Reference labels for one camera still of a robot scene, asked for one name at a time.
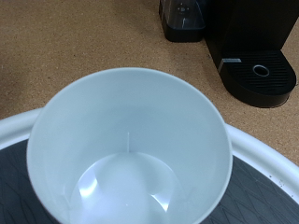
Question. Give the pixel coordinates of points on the black Keurig coffee machine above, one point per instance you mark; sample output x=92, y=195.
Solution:
x=249, y=46

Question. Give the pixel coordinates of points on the white two-tier turntable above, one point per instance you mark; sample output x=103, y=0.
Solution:
x=264, y=174

